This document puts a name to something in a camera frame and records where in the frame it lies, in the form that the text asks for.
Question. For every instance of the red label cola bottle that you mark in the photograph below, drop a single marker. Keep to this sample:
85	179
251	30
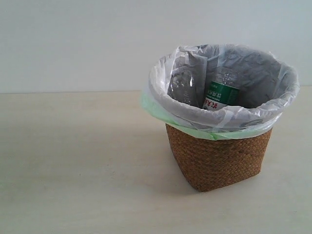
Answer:
182	88

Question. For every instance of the green label water bottle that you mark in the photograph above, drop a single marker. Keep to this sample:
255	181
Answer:
223	89

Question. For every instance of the green plastic bin liner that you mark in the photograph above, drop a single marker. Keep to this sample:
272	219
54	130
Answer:
155	109

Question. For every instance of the woven brown wicker basket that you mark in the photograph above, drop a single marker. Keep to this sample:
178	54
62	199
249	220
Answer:
209	165

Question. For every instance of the white plastic bin liner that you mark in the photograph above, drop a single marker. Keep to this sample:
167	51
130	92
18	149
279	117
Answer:
268	86

